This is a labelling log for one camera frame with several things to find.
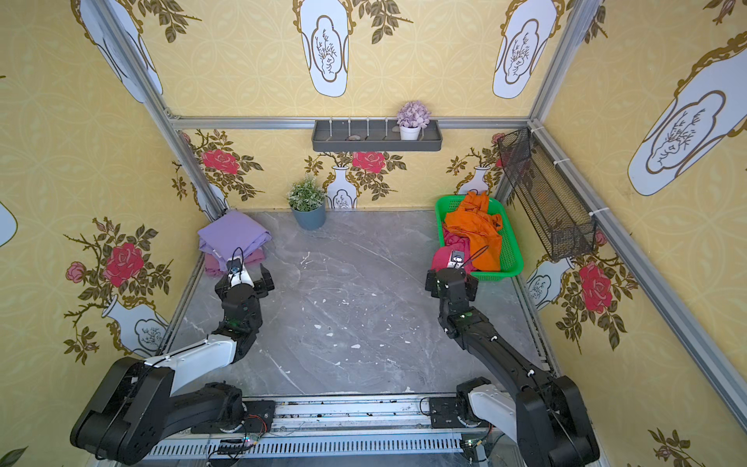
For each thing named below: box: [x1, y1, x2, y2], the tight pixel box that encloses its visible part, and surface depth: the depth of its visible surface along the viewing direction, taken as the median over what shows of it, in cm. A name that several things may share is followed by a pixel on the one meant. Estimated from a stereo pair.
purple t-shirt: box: [197, 210, 273, 272], surface depth 108 cm
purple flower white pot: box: [396, 100, 432, 142], surface depth 85 cm
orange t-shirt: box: [443, 190, 503, 272], surface depth 109 cm
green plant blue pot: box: [286, 176, 327, 231], surface depth 109 cm
